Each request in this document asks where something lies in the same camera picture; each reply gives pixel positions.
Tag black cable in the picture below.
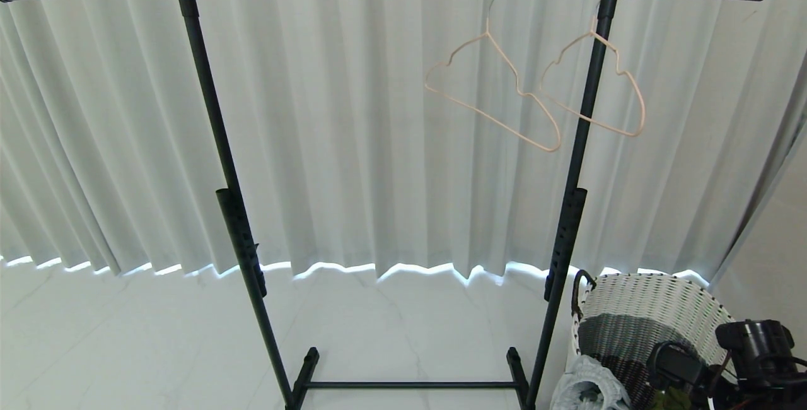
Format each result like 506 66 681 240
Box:
646 341 699 392

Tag white laundry basket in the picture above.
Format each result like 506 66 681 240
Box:
571 269 738 410

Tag white curtain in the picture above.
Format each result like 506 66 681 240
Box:
0 0 807 288

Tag pink clothes hanger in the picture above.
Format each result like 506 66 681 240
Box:
540 0 646 138
424 0 562 153

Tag pale grey garment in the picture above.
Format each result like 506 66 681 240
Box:
552 354 631 410

